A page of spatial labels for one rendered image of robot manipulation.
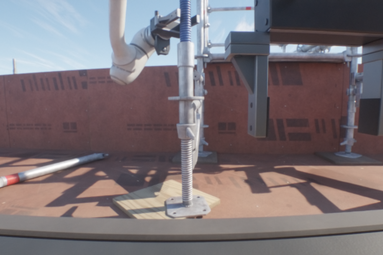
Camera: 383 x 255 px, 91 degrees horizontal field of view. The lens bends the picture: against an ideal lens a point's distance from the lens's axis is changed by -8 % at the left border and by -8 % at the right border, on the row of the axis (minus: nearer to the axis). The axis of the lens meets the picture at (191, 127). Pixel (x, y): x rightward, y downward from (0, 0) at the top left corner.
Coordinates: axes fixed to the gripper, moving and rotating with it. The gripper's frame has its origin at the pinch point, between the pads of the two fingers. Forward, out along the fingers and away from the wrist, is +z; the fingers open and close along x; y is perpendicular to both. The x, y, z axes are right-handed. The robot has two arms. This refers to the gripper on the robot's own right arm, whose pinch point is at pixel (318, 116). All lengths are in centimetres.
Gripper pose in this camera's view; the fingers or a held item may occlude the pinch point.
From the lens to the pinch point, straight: 25.1
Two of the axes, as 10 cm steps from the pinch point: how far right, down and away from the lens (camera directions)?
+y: 0.1, 1.1, -9.9
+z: 0.1, 9.9, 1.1
